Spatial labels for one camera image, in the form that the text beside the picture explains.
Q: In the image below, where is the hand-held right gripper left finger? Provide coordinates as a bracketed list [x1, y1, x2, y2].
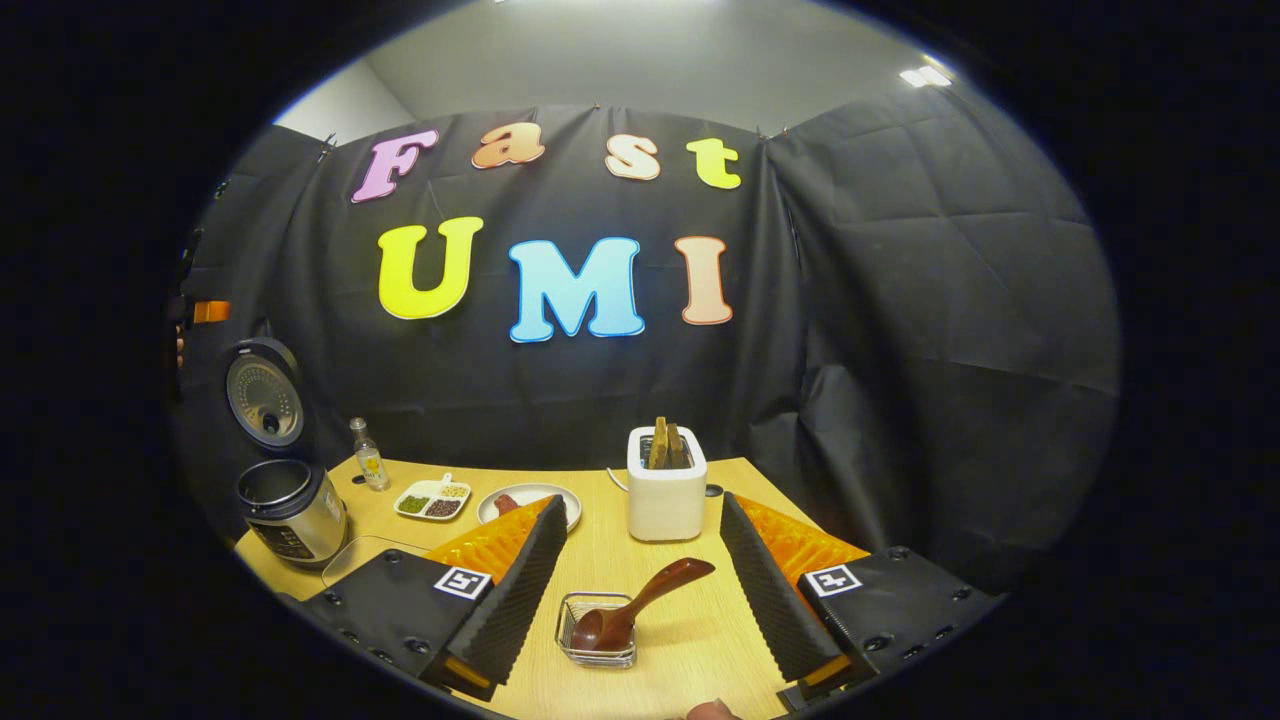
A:
[300, 495, 569, 701]

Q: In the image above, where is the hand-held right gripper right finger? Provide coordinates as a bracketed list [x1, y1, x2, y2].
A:
[718, 492, 1004, 709]

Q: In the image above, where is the clear chopstick holder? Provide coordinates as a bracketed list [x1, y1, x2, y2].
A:
[555, 592, 638, 669]

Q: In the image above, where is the brown wooden spoon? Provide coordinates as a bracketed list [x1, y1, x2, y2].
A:
[570, 558, 717, 653]

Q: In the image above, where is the clear glass rice tray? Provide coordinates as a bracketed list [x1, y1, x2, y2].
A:
[322, 537, 433, 591]

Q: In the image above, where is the silver black rice cooker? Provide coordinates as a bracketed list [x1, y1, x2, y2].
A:
[225, 338, 349, 569]

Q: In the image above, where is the white round plate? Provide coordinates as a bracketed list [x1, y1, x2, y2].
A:
[477, 484, 583, 533]

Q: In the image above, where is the white divided bean dish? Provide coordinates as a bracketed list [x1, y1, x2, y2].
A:
[393, 474, 472, 522]

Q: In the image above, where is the white toaster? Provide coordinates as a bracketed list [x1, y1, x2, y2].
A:
[627, 426, 709, 543]

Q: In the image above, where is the small clear glass bottle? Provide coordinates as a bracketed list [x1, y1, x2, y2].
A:
[349, 417, 391, 492]

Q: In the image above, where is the black backdrop cloth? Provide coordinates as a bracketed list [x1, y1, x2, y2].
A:
[170, 85, 1121, 596]

